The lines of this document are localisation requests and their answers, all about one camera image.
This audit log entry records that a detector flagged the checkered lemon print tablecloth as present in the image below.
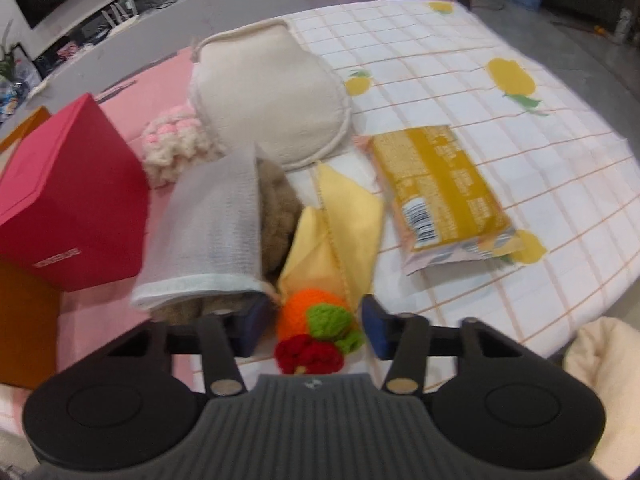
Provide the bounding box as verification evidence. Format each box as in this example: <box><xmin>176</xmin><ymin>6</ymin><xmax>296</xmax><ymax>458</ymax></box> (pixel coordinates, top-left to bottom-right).
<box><xmin>200</xmin><ymin>0</ymin><xmax>640</xmax><ymax>391</ymax></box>

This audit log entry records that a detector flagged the pink mat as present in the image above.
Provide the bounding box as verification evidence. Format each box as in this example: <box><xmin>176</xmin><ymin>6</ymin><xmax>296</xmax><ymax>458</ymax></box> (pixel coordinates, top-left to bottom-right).
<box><xmin>55</xmin><ymin>47</ymin><xmax>206</xmax><ymax>401</ymax></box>

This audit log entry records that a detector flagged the green plant in vase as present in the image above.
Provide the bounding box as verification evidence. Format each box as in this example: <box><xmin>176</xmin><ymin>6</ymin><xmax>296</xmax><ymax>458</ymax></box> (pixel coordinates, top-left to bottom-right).
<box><xmin>0</xmin><ymin>20</ymin><xmax>21</xmax><ymax>81</ymax></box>

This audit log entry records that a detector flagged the yellow tissue packet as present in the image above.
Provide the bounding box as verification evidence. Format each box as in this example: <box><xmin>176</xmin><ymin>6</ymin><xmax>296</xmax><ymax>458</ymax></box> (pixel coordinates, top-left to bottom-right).
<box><xmin>355</xmin><ymin>125</ymin><xmax>523</xmax><ymax>277</ymax></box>

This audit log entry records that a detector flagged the cream blanket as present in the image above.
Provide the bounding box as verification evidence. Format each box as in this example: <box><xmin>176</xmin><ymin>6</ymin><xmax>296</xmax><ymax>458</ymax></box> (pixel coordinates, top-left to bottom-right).
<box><xmin>562</xmin><ymin>317</ymin><xmax>640</xmax><ymax>471</ymax></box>

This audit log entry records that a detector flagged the cream bath mitt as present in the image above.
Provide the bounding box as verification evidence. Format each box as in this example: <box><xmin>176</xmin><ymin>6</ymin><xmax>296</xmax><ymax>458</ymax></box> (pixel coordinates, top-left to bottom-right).
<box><xmin>187</xmin><ymin>21</ymin><xmax>353</xmax><ymax>171</ymax></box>

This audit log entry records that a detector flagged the crocheted orange fruit toy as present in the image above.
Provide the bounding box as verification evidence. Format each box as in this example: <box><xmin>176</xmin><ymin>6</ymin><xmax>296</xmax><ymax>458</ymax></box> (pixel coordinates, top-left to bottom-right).
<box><xmin>274</xmin><ymin>287</ymin><xmax>366</xmax><ymax>376</ymax></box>

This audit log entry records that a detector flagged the wooden frame drawer box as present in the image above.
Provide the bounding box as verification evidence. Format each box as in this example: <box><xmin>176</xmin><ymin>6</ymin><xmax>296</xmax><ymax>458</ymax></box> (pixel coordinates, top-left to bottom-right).
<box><xmin>0</xmin><ymin>106</ymin><xmax>63</xmax><ymax>391</ymax></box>

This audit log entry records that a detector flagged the white router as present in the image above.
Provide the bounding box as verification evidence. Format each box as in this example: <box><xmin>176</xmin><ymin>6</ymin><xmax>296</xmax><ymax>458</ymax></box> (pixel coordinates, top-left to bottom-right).
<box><xmin>102</xmin><ymin>2</ymin><xmax>138</xmax><ymax>28</ymax></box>

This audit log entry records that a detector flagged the white mesh bath mitt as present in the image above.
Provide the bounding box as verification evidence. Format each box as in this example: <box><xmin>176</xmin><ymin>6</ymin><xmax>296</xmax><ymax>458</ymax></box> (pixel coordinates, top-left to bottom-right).
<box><xmin>131</xmin><ymin>142</ymin><xmax>273</xmax><ymax>311</ymax></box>

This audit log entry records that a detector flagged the red box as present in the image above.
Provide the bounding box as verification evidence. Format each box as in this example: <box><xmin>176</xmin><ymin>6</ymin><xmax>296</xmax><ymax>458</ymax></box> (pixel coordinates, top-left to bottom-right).
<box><xmin>0</xmin><ymin>92</ymin><xmax>151</xmax><ymax>293</ymax></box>

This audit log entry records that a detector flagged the yellow cloth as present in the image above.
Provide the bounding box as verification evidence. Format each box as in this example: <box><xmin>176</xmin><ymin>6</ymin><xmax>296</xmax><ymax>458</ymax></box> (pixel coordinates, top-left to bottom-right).
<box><xmin>277</xmin><ymin>160</ymin><xmax>386</xmax><ymax>311</ymax></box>

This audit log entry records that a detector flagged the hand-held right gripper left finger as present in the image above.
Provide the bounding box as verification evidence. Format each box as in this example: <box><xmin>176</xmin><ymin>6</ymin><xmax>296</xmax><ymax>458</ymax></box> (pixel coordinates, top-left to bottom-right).
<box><xmin>104</xmin><ymin>294</ymin><xmax>275</xmax><ymax>397</ymax></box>

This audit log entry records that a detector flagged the pink white crocheted toy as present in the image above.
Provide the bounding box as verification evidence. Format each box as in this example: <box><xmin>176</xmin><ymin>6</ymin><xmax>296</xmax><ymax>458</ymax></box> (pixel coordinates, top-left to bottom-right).
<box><xmin>141</xmin><ymin>105</ymin><xmax>226</xmax><ymax>188</ymax></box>

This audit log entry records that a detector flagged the brown fuzzy cloth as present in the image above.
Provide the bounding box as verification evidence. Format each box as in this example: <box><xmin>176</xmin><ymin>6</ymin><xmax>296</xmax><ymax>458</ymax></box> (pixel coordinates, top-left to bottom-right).
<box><xmin>150</xmin><ymin>157</ymin><xmax>303</xmax><ymax>323</ymax></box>

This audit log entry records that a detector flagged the marble television cabinet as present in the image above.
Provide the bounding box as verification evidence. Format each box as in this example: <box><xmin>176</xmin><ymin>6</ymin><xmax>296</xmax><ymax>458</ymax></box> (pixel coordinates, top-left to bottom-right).
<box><xmin>30</xmin><ymin>0</ymin><xmax>341</xmax><ymax>91</ymax></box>

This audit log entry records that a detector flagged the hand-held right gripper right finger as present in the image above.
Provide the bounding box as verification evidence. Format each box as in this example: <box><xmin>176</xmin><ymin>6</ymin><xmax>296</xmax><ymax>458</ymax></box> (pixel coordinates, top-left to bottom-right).
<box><xmin>361</xmin><ymin>293</ymin><xmax>529</xmax><ymax>395</ymax></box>

